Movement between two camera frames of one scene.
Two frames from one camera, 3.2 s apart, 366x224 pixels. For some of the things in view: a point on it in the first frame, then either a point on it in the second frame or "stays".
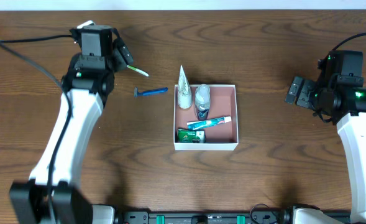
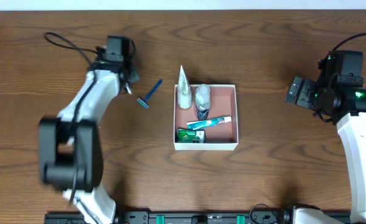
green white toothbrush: (138, 70) → (128, 88)
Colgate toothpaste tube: (205, 122) stays
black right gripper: (299, 91) stays
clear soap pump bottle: (202, 101) stays
